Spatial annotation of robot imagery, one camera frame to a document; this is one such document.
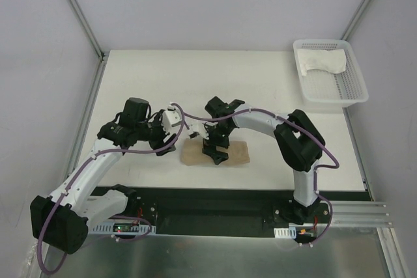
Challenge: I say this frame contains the aluminium front rail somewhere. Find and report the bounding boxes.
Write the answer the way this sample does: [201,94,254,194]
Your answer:
[331,201,393,228]

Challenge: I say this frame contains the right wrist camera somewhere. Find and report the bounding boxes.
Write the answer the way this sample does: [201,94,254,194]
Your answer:
[188,122,209,140]

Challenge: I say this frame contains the right aluminium frame post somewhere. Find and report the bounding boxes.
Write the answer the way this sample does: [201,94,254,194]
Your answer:
[340,0,374,41]

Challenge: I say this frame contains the left aluminium frame post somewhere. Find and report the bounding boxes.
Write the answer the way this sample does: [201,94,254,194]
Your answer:
[67,0,106,61]

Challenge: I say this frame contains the white plastic basket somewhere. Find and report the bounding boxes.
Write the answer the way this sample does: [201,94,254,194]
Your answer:
[293,39,369,111]

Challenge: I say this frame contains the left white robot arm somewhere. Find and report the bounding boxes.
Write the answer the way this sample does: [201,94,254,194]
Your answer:
[30,98,183,255]

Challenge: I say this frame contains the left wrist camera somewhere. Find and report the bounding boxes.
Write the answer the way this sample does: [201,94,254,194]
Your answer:
[162,105,182,133]

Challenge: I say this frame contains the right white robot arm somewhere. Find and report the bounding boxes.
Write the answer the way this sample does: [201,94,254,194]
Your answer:
[202,96,325,225]

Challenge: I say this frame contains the rolled white t shirt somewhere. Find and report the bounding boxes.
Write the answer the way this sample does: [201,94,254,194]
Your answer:
[296,49,347,76]

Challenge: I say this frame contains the right white cable duct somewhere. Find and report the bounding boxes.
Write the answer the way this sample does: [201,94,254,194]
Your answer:
[274,227,296,239]

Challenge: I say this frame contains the aluminium frame post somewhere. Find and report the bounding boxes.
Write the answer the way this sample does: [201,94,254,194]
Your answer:
[67,0,106,61]
[340,0,374,41]

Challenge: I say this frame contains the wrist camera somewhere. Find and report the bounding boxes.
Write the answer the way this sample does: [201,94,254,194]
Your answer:
[188,122,209,140]
[162,105,182,133]

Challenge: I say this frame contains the beige t shirt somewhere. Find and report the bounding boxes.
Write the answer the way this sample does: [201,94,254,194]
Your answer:
[180,139,250,167]

